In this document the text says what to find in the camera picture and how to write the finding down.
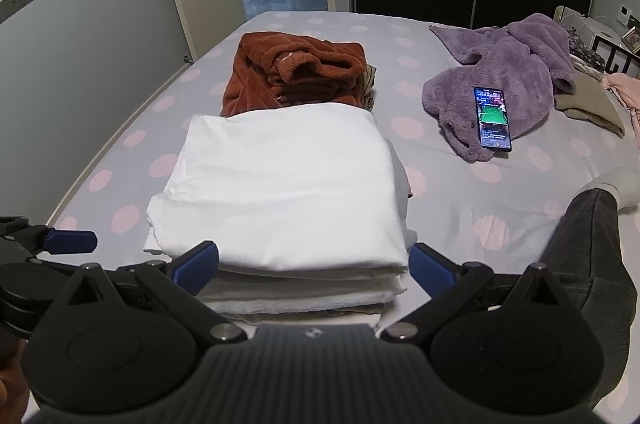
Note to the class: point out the metal wall plate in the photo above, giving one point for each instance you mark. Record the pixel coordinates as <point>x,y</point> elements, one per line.
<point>20,2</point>

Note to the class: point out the dark patterned folded garment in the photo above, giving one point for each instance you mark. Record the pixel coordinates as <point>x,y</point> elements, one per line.
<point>582,49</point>

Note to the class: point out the stack of folded pale clothes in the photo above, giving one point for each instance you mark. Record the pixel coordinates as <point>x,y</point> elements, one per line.
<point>300,294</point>

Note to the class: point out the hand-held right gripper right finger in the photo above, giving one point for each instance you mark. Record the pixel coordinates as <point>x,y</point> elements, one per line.
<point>427,269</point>

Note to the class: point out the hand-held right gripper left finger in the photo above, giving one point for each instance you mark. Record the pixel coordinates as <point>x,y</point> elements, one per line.
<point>195,266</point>

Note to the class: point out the brown fleece robe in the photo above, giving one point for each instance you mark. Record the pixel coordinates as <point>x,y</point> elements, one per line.
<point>280,69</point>

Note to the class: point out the polka dot bed sheet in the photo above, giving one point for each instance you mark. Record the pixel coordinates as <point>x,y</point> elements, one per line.
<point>450,204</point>

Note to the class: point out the wall switch panel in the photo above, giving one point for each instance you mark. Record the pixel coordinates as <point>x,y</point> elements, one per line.
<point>625,14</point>

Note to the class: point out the cream folded garment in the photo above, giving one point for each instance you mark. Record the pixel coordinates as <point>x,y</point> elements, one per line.
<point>592,69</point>

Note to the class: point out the white sock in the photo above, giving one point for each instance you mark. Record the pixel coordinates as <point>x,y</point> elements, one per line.
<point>625,184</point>

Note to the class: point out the person's left hand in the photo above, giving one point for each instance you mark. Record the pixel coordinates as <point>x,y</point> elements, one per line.
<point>12,389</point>

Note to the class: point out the person's dark trousered leg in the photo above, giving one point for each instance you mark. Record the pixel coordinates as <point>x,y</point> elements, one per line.
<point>590,279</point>

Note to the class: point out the white t-shirt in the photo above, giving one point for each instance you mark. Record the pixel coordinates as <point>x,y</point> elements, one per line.
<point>285,184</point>

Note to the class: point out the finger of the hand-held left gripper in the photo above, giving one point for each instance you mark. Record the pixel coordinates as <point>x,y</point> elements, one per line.
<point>70,241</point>

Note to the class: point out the light pink garment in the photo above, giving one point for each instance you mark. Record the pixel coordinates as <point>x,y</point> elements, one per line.
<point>627,89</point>

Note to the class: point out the picture frame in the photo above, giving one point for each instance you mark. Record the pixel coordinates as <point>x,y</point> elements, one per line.
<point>632,38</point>

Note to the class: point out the olive folded garment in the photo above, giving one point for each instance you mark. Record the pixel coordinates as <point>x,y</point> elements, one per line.
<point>590,104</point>

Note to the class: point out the smartphone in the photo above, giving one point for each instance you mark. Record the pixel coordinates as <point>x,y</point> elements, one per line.
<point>492,119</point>

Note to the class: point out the purple fleece robe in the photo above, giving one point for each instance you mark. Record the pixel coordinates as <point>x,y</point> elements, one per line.
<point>520,64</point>

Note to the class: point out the white nightstand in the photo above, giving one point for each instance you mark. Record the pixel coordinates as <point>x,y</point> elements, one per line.
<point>600,27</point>

